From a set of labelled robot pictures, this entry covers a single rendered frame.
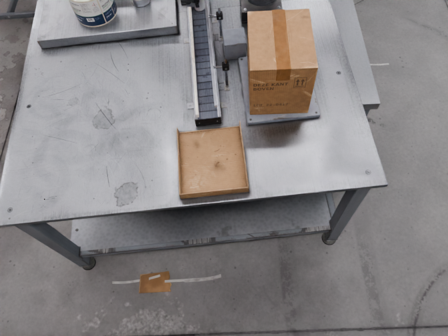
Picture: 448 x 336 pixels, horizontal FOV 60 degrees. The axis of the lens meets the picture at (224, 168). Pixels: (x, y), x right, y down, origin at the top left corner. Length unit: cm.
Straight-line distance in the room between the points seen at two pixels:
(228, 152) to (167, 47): 65
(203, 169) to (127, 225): 78
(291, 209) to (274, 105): 72
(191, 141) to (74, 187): 49
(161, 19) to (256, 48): 67
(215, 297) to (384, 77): 189
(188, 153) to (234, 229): 64
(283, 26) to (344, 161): 57
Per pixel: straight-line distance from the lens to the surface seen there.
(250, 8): 199
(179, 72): 183
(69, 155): 171
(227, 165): 152
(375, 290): 231
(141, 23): 202
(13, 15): 357
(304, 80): 148
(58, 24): 216
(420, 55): 324
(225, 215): 209
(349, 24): 205
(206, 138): 159
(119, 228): 217
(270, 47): 149
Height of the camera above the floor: 217
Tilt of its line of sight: 62 degrees down
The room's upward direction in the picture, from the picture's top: 7 degrees counter-clockwise
